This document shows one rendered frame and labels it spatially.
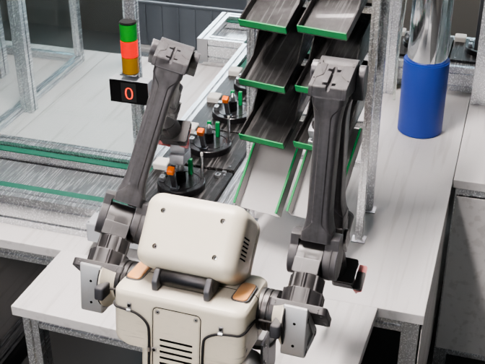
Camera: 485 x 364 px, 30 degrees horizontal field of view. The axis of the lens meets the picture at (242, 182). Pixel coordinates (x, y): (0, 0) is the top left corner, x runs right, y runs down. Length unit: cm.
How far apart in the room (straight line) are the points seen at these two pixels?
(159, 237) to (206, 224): 10
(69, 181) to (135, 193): 89
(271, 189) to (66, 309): 64
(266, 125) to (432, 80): 85
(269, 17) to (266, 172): 46
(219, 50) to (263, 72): 138
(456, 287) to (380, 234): 61
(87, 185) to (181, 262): 109
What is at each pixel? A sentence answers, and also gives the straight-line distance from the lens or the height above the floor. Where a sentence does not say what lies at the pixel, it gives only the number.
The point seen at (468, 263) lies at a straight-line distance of 315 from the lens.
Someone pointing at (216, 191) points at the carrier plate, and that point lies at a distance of 262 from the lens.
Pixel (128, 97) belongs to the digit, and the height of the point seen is 119.
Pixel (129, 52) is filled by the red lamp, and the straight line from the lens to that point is 264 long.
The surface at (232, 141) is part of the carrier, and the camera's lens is 290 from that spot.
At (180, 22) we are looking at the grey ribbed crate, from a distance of 454.
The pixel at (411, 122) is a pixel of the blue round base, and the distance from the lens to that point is 319.
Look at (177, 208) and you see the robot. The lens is 177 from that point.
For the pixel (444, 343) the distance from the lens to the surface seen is 336.
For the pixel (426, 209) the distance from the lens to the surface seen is 281.
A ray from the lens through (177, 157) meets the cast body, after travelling 257.
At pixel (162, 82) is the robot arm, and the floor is 153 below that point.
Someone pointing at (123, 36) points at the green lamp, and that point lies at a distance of 263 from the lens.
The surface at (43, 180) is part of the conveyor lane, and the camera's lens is 286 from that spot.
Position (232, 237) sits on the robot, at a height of 135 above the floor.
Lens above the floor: 230
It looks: 30 degrees down
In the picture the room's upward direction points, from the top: straight up
